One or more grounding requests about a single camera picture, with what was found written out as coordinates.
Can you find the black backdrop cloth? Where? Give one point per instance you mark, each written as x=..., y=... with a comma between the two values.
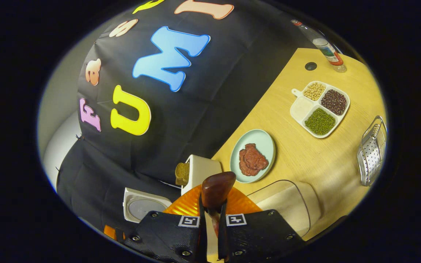
x=203, y=109

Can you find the brown bread slice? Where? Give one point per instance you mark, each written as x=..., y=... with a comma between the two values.
x=182, y=173

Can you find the brown meat slices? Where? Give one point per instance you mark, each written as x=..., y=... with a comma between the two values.
x=252, y=160

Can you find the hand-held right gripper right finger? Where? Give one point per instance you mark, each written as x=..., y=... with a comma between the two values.
x=258, y=235

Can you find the clear glass dish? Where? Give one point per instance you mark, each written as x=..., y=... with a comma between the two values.
x=305, y=193

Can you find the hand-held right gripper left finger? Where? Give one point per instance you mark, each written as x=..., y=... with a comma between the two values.
x=170, y=233

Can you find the yellow soybeans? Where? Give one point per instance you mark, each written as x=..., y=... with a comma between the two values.
x=314, y=91

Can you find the white rice cooker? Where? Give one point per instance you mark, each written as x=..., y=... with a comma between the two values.
x=143, y=208

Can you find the green mung beans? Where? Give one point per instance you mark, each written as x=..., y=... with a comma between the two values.
x=320, y=121

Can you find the pale green plate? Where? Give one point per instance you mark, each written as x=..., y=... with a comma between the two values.
x=265, y=144

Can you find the white toaster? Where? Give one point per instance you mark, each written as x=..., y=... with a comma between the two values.
x=203, y=170

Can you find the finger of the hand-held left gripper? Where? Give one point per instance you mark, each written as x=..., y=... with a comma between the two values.
x=109, y=232

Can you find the clear bottle red label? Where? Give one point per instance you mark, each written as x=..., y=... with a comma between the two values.
x=329, y=51

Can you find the brown wooden spoon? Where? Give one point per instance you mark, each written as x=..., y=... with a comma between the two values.
x=217, y=188

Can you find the white divided tray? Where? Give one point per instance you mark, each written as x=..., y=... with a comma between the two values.
x=318, y=105

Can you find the white grains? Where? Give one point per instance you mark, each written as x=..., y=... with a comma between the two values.
x=302, y=109

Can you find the dark red beans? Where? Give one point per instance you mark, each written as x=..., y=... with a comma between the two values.
x=334, y=102

